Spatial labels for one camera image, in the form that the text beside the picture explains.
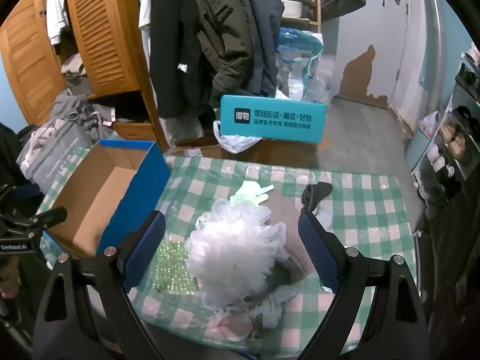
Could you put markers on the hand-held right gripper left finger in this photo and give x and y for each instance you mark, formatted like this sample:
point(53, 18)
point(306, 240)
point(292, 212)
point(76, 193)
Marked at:
point(144, 247)

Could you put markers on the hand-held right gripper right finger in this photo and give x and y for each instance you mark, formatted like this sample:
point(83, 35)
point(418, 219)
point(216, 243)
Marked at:
point(322, 255)

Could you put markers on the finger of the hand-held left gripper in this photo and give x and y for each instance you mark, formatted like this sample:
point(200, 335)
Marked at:
point(52, 215)

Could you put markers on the green beaded pad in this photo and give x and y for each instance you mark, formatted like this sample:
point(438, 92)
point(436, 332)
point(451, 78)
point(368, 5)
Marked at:
point(172, 266)

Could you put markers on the taupe knit beanie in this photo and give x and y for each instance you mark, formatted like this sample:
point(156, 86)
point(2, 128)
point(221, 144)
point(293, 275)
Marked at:
point(292, 232)

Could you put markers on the blue cardboard box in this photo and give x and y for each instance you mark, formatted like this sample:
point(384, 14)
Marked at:
point(101, 195)

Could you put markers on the black sock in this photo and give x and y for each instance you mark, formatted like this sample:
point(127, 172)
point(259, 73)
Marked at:
point(318, 191)

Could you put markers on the light grey sock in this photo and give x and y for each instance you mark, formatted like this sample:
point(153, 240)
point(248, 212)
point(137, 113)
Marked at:
point(273, 303)

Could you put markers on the white mesh bath pouf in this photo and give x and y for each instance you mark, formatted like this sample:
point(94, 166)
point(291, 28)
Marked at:
point(232, 247)

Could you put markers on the light green glove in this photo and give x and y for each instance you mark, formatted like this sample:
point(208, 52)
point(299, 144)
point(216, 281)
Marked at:
point(249, 193)

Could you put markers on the green checkered tablecloth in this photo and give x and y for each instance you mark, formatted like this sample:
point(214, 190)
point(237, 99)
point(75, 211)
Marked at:
point(356, 210)

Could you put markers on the grey printed storage bag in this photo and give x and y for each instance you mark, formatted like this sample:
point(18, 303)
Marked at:
point(60, 153)

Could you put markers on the brown cardboard box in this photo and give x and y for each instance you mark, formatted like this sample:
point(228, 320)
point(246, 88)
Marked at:
point(277, 153)

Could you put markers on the grey hoodie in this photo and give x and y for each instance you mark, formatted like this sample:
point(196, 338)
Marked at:
point(71, 105)

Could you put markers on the small open cardboard box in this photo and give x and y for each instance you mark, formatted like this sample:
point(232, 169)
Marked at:
point(195, 146)

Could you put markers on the dark hanging cloth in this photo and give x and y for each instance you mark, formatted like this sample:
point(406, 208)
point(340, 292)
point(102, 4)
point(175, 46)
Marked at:
point(450, 270)

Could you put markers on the white plastic bag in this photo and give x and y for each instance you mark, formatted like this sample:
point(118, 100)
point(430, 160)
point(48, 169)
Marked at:
point(234, 142)

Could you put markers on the teal printed box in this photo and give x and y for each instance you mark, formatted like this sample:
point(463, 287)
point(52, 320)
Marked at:
point(270, 120)

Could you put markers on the wooden louvred wardrobe door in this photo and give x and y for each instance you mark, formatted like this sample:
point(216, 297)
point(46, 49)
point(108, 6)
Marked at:
point(105, 30)
point(26, 63)

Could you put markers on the shoe rack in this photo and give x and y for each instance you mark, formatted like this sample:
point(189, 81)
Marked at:
point(455, 138)

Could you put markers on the blue and clear plastic bag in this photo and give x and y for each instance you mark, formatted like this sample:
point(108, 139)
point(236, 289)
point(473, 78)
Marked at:
point(300, 56)

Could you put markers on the black coat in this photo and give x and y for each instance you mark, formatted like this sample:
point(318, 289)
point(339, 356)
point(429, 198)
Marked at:
point(176, 45)

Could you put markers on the white garment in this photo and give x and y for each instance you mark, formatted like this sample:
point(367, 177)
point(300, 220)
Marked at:
point(56, 7)

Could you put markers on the white shirt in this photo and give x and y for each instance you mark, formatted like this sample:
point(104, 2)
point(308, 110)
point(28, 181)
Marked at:
point(144, 18)

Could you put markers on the olive green jacket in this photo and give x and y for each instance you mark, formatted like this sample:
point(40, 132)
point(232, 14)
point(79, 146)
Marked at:
point(225, 37)

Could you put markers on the blue-grey jacket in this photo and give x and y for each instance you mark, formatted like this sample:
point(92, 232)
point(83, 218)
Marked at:
point(262, 26)

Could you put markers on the wooden shelf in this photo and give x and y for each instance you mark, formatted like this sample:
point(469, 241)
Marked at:
point(317, 0)

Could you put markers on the wooden wardrobe frame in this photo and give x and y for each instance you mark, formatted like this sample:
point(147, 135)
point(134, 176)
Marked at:
point(153, 120)

